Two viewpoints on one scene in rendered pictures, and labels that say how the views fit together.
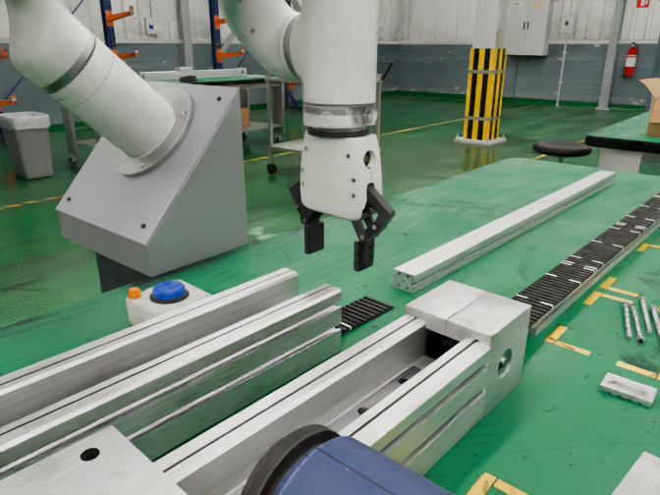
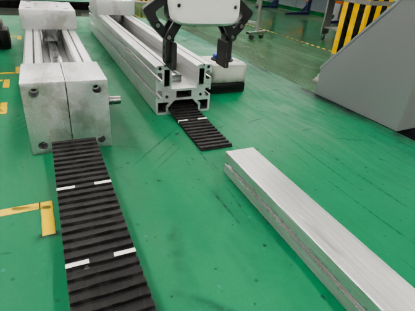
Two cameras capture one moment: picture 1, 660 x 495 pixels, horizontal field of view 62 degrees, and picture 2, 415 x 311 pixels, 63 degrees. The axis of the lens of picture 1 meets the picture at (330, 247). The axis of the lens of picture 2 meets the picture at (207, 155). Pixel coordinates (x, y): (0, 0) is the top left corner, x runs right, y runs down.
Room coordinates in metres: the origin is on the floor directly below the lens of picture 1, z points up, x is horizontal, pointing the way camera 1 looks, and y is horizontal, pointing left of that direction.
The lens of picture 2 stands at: (0.86, -0.48, 1.01)
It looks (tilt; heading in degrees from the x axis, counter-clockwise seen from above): 29 degrees down; 111
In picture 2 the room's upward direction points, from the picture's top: 5 degrees clockwise
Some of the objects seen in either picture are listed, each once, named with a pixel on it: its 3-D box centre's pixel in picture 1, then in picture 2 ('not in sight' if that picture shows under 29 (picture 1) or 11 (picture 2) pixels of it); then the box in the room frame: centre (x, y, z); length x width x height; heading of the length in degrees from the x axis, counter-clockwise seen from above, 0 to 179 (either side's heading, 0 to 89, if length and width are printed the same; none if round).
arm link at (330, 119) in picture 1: (340, 116); not in sight; (0.65, -0.01, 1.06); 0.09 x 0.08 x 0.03; 47
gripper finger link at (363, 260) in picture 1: (371, 245); (162, 45); (0.62, -0.05, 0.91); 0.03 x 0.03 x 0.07; 47
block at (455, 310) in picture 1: (455, 340); (76, 104); (0.53, -0.14, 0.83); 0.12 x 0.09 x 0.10; 47
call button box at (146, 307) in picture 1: (175, 318); (217, 73); (0.61, 0.19, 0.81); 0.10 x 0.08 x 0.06; 47
